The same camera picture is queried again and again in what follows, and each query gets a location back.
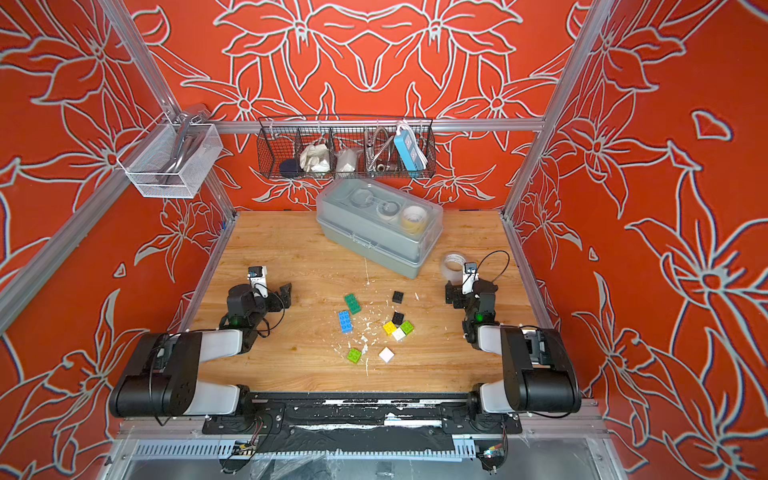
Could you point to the clear tape roll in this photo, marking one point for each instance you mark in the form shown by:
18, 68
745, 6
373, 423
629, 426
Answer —
452, 267

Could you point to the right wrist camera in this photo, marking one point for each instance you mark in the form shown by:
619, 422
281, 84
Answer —
469, 275

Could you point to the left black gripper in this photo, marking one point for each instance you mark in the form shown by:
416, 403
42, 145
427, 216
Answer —
275, 298

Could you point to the blue box in basket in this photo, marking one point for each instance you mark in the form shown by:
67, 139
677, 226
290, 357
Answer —
409, 151

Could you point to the clear plastic bin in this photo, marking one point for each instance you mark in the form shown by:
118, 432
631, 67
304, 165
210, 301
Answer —
173, 161

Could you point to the black wire basket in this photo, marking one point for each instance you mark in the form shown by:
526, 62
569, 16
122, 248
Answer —
361, 146

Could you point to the white lego brick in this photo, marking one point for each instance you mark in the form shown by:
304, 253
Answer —
399, 335
386, 355

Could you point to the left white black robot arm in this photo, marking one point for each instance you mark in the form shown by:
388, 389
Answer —
161, 378

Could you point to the yellow lego brick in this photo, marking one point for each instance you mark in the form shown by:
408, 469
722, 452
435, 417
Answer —
389, 327

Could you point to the blue lego brick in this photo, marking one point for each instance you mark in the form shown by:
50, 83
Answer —
345, 322

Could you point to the dark green lego brick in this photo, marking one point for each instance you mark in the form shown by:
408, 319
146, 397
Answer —
353, 305

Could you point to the white crumpled item in basket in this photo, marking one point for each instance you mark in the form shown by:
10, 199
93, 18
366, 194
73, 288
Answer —
315, 158

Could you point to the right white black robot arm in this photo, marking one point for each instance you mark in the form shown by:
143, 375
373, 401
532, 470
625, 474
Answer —
537, 374

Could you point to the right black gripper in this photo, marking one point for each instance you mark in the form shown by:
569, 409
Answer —
459, 294

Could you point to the grey plastic toolbox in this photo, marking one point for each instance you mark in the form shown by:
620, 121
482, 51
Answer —
383, 224

